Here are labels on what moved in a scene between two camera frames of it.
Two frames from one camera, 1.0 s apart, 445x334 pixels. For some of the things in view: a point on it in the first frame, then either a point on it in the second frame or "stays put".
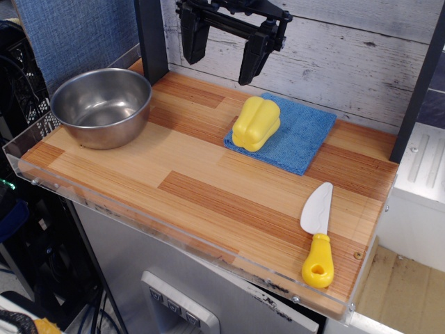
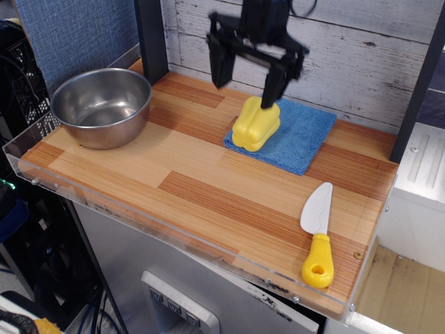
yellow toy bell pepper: [256, 124] stays put
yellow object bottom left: [44, 326] stays put
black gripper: [263, 24] to [261, 32]
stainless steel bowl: [103, 108] stays put
